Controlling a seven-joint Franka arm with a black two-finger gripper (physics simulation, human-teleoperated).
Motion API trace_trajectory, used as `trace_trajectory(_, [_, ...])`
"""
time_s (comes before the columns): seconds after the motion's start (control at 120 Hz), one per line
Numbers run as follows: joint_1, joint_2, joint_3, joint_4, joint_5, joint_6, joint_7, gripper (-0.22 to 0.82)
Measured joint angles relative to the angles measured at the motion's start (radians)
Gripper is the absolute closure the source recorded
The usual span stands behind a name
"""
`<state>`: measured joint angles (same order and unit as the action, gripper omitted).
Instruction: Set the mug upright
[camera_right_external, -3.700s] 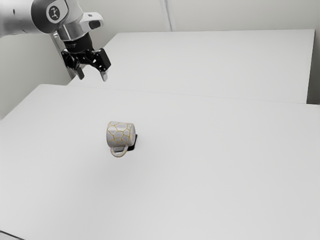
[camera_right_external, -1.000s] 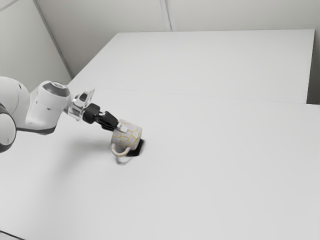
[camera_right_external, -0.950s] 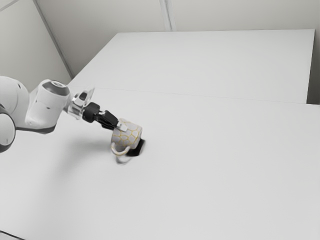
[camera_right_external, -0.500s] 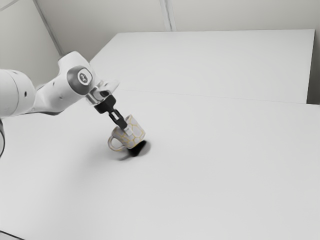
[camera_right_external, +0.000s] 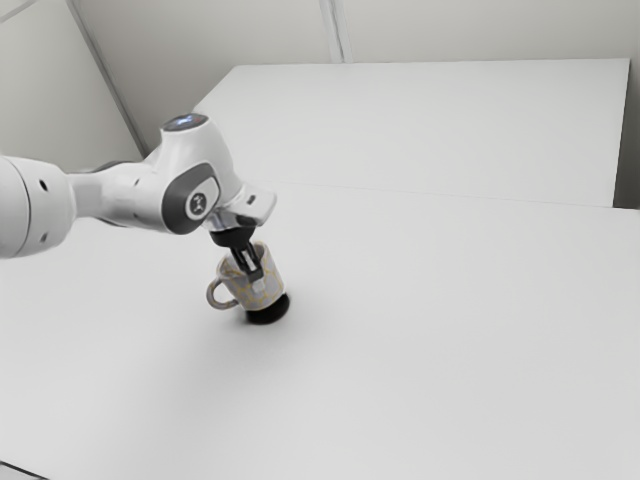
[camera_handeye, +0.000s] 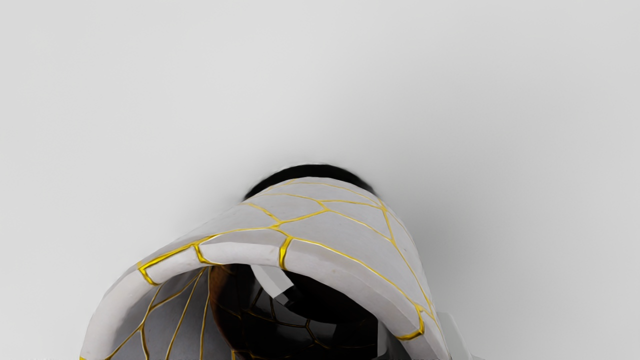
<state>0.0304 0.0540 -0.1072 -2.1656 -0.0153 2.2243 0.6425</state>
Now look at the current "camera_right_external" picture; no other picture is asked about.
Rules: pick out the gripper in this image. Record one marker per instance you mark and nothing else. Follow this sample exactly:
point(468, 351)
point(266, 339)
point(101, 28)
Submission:
point(229, 239)

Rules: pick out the white mug with gold cracks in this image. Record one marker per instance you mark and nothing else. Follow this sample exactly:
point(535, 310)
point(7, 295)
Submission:
point(256, 292)

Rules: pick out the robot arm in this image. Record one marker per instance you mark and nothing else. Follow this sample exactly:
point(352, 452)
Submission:
point(130, 192)

